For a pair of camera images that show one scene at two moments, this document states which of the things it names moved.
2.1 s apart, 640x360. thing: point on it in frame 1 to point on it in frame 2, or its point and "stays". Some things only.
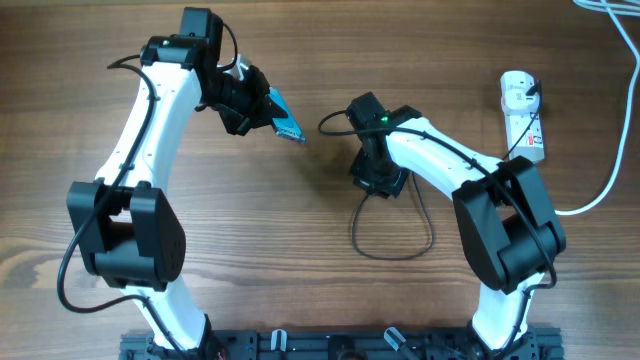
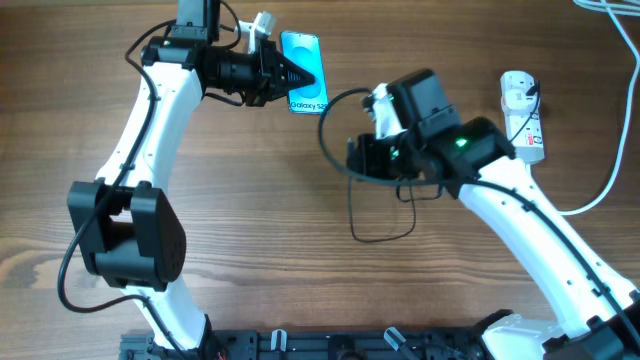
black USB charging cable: [534, 90] to [511, 139]
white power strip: [525, 133] stays
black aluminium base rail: [344, 344] stays
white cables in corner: [627, 7] stays
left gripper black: [260, 109] to [271, 64]
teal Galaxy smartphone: [287, 126] to [304, 50]
